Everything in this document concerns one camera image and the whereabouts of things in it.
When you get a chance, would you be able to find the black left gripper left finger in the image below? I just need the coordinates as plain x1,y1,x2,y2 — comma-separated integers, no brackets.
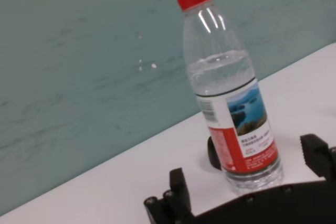
143,167,196,224

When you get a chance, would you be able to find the clear water bottle red cap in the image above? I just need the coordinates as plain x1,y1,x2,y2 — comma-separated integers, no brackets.
175,0,285,197

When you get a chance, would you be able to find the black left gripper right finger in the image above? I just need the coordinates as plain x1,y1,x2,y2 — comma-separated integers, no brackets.
300,134,336,180

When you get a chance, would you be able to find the blue push button black base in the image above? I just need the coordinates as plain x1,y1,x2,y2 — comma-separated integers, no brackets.
206,135,224,170

